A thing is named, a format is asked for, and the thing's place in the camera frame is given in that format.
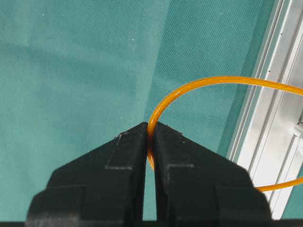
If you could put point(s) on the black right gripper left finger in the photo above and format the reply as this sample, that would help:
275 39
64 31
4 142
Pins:
103 185

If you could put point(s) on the aluminium extrusion rail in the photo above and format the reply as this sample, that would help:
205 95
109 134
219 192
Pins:
268 138

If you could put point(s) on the green table cloth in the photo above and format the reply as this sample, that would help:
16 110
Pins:
76 73

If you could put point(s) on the orange rubber belt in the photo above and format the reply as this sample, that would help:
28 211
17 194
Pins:
203 83

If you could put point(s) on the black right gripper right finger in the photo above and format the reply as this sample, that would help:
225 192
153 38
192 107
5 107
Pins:
196 184

